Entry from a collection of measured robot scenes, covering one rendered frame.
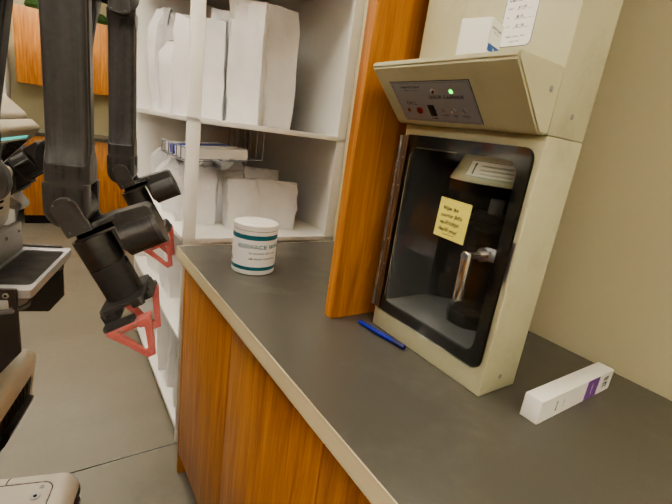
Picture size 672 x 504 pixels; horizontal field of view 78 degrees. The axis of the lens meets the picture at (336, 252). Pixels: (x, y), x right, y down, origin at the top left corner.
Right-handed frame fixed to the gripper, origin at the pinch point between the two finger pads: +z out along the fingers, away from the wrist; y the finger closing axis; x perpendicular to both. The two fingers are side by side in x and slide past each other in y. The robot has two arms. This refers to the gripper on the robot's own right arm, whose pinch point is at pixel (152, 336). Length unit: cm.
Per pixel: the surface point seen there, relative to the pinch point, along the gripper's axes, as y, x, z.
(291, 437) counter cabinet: -3.7, -13.6, 29.9
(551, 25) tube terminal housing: -11, -76, -26
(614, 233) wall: 0, -98, 23
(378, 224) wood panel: 21, -51, 6
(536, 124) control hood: -16, -67, -14
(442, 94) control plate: -1, -61, -21
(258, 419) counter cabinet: 10.5, -7.0, 33.9
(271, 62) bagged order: 122, -58, -41
